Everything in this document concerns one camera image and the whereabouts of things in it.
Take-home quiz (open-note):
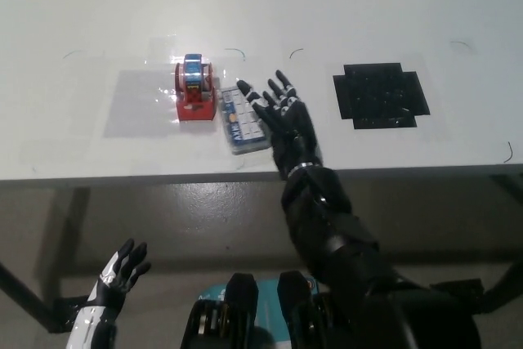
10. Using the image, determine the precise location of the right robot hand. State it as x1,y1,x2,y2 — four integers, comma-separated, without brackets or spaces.
236,69,324,181

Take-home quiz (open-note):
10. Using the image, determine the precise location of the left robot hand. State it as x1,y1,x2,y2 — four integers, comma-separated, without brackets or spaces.
84,238,153,312

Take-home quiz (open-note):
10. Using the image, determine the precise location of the blue gum blister pack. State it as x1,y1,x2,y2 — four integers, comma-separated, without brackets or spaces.
219,86,275,157

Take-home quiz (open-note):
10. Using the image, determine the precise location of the black tape patch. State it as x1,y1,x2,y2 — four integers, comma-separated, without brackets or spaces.
332,62,431,131

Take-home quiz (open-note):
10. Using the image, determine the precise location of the red tape dispenser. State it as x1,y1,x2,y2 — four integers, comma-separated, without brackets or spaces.
173,53,218,123

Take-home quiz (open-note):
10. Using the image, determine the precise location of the grey table leg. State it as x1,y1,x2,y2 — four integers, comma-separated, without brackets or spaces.
39,187,92,301

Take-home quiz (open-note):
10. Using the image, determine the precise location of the black floor foot plate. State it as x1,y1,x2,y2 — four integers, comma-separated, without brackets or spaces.
427,278,486,314

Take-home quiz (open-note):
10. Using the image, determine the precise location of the black diagonal frame bar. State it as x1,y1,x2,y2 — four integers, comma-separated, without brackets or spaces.
483,259,523,314
0,262,59,334

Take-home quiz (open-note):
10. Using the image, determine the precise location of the black under-table frame bar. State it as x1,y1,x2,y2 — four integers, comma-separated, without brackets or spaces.
489,174,523,199

